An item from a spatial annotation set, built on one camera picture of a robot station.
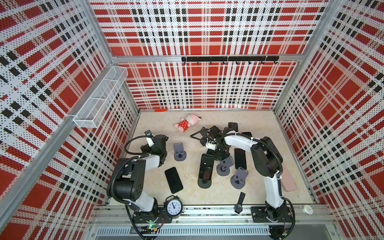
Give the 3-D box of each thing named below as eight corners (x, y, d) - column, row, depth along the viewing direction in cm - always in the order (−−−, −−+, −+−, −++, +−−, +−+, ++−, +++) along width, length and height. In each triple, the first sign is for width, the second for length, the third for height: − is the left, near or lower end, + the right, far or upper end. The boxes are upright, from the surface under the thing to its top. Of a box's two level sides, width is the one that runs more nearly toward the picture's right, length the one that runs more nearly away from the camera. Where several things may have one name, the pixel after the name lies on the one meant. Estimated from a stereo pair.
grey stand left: (175, 161, 95) (172, 152, 86) (176, 151, 100) (173, 142, 91) (185, 161, 95) (184, 152, 86) (186, 151, 100) (185, 142, 91)
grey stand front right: (228, 184, 86) (231, 178, 78) (233, 172, 90) (236, 164, 82) (240, 190, 84) (244, 184, 75) (244, 177, 88) (248, 170, 80)
